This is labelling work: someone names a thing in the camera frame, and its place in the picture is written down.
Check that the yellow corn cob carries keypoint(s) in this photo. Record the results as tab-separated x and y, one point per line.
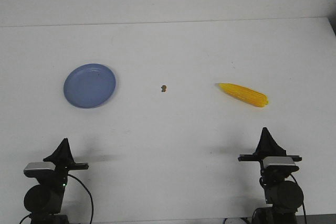
244	94

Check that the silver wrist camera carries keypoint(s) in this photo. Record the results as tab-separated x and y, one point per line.
39	169
282	165

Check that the blue round plate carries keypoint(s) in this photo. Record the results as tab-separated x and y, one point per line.
89	86

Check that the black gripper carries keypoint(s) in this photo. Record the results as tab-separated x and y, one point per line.
268	147
63	157

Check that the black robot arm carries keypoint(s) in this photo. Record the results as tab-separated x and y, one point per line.
44	200
284	197

